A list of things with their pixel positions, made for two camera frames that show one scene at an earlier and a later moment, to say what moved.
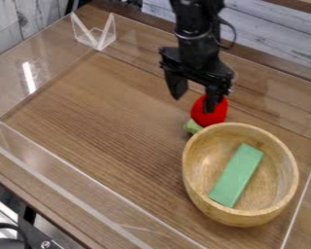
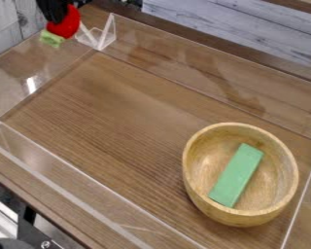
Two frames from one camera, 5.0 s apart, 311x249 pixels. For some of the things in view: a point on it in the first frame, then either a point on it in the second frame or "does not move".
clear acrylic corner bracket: (95, 37) does not move
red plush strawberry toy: (204, 118) → (69, 22)
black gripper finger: (214, 93) → (53, 9)
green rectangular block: (234, 180) does not move
